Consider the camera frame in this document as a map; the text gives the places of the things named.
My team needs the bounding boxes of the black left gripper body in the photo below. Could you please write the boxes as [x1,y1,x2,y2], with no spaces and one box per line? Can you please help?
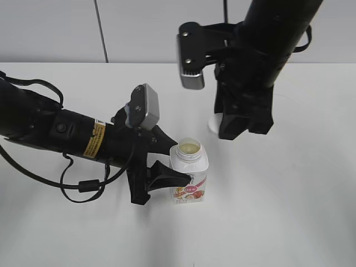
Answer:
[104,107,159,205]

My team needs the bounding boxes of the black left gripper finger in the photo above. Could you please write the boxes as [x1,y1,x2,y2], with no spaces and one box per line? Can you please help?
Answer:
[146,161,191,192]
[151,125,177,152]

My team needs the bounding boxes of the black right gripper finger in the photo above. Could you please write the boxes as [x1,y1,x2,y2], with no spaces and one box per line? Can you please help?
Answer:
[218,113,249,139]
[249,111,274,133]

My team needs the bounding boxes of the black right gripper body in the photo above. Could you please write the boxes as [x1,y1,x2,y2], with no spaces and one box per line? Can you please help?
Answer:
[214,55,274,117]

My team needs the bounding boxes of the white round bottle cap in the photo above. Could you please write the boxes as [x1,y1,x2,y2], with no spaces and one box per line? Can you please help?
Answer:
[207,113,223,135]

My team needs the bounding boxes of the white yili yogurt bottle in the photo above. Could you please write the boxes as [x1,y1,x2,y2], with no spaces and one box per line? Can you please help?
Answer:
[170,137,209,204]

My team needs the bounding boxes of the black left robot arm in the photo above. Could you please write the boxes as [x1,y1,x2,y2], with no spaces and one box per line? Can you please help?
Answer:
[1,73,191,205]

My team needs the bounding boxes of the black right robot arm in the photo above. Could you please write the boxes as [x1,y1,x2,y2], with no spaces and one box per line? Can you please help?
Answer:
[214,1,322,140]

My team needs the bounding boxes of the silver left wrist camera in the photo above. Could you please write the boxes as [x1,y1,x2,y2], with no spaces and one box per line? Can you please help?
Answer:
[128,83,160,131]

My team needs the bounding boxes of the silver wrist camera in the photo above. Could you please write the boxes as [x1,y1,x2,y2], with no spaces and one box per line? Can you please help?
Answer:
[176,21,237,90]
[128,83,160,131]

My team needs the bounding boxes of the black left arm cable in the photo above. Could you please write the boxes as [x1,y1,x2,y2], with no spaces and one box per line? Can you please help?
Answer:
[0,71,140,204]

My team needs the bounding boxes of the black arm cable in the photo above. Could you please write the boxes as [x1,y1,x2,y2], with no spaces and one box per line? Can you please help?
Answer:
[0,71,140,204]
[293,24,312,53]

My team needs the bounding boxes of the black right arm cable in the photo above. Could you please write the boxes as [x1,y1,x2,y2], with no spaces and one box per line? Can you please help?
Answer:
[293,24,312,53]

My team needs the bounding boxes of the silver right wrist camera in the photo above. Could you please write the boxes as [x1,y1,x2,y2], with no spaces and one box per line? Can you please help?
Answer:
[176,21,237,90]

